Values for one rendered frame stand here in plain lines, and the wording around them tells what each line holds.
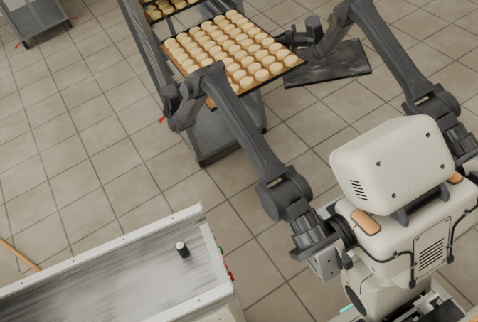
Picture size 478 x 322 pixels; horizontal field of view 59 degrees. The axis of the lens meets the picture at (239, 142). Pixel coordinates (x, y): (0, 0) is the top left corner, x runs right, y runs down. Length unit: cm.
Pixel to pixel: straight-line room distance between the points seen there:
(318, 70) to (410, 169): 225
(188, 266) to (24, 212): 185
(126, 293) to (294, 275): 103
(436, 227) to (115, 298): 92
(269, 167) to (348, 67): 220
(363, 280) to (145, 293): 63
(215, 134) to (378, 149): 182
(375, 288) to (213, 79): 70
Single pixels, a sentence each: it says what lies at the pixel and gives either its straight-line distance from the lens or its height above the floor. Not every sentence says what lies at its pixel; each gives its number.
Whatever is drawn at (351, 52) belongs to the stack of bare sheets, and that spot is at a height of 2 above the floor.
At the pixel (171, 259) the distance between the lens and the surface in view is 139.
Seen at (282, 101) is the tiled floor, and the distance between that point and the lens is 293.
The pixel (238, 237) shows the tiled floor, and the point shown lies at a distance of 233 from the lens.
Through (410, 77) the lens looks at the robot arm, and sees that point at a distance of 116.
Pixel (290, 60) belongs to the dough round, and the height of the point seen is 103.
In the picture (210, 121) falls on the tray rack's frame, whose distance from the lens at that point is 270.
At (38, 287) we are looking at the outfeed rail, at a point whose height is 87.
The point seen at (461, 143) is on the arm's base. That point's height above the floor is 117.
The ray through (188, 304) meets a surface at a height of 90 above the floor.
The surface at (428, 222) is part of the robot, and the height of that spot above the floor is 118.
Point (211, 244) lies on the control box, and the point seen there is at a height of 84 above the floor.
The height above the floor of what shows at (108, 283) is 84.
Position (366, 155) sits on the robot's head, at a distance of 87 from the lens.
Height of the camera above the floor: 201
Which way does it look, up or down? 47 degrees down
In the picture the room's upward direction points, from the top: 16 degrees counter-clockwise
